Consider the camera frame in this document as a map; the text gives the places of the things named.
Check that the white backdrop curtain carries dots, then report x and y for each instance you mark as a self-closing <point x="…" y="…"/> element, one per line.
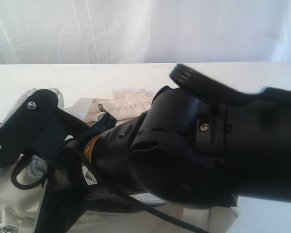
<point x="144" y="31"/>

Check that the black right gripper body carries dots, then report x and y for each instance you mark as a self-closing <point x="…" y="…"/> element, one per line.
<point x="74" y="171"/>

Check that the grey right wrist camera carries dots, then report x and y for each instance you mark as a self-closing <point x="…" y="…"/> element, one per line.
<point x="25" y="120"/>

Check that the beige fabric duffel bag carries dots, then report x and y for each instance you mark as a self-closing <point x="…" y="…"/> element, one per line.
<point x="59" y="211"/>

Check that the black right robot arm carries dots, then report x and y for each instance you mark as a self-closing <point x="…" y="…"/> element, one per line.
<point x="200" y="145"/>

